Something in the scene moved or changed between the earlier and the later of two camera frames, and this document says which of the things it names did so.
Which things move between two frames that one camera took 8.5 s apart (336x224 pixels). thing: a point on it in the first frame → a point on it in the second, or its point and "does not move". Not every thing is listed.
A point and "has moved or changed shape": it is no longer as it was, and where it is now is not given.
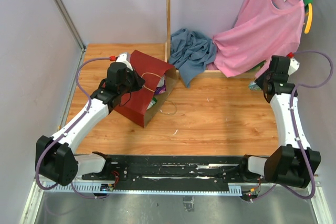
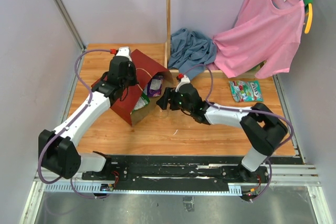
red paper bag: x=134 y=106 → x=97 y=82
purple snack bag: x=161 y=86 has moved or changed shape
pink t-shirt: x=270 y=23 does not move
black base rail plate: x=174 y=170 does not move
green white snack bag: x=153 y=102 → x=143 y=101
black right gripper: x=259 y=81 → x=170 y=93
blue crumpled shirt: x=190 y=53 does not move
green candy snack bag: x=253 y=86 has moved or changed shape
